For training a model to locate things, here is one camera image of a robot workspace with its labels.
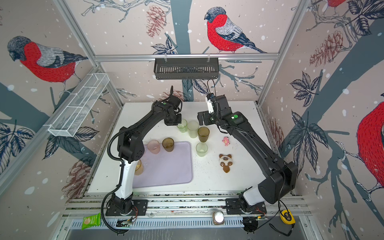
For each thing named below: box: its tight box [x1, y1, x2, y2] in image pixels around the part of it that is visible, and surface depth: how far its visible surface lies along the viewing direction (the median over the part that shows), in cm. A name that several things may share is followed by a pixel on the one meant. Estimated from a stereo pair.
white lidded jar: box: [212, 210, 225, 225], surface depth 63 cm
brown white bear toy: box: [219, 153, 233, 174], surface depth 88 cm
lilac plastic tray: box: [133, 141, 193, 189], surface depth 90 cm
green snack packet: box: [81, 212, 102, 231], surface depth 71 cm
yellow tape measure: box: [280, 209, 296, 225], surface depth 70 cm
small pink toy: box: [222, 136, 231, 147], surface depth 99 cm
